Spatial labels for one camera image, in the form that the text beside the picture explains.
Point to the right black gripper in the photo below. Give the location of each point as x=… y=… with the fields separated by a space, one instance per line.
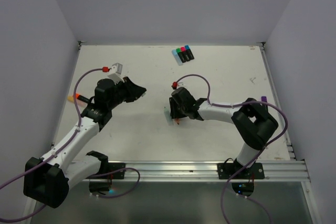
x=174 y=112

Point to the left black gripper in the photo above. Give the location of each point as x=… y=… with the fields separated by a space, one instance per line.
x=134 y=91

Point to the green pastel highlighter body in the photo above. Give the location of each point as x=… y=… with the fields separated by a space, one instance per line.
x=168 y=116

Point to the orange cap black highlighter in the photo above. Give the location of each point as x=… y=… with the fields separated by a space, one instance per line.
x=80 y=99

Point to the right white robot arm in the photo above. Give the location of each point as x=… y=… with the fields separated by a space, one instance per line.
x=253 y=121

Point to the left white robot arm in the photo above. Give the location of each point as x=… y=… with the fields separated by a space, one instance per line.
x=50 y=178

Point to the light blue highlighter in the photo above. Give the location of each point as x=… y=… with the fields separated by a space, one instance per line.
x=176 y=57

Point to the green cap black highlighter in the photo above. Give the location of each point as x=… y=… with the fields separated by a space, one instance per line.
x=180 y=55

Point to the pink cap black highlighter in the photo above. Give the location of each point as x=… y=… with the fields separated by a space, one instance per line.
x=185 y=54

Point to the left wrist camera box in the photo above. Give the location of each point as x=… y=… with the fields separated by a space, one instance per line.
x=115 y=72

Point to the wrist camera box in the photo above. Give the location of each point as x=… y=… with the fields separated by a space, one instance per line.
x=115 y=72
x=180 y=84

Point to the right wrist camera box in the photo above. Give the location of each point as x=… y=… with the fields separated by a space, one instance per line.
x=180 y=84

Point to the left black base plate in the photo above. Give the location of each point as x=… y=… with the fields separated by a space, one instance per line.
x=116 y=169

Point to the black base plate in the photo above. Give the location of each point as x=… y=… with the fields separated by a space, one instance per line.
x=226 y=170
x=116 y=169

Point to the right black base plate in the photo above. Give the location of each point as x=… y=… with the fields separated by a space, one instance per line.
x=226 y=170

